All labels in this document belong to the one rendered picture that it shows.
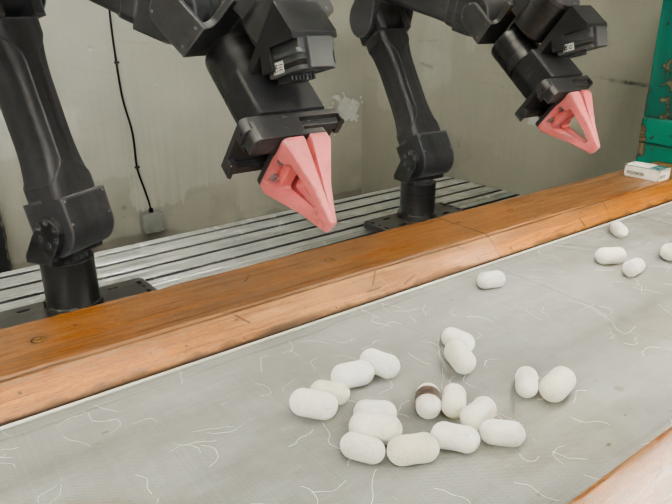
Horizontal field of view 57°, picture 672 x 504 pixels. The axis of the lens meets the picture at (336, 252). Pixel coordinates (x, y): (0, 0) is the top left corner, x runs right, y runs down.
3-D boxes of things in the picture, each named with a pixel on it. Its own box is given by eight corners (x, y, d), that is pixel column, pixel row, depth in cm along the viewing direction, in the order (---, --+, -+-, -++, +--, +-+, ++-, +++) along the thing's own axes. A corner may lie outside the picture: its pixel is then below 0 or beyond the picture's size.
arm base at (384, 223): (471, 173, 113) (442, 166, 118) (390, 191, 101) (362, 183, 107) (468, 215, 116) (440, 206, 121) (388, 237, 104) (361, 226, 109)
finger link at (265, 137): (370, 199, 51) (318, 113, 54) (297, 215, 47) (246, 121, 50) (337, 244, 56) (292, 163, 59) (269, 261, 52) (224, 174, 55)
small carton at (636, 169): (623, 175, 105) (625, 163, 105) (634, 172, 107) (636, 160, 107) (658, 182, 101) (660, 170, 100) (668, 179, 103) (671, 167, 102)
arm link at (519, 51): (563, 47, 84) (534, 12, 87) (537, 49, 81) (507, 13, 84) (533, 84, 90) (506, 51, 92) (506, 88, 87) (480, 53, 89)
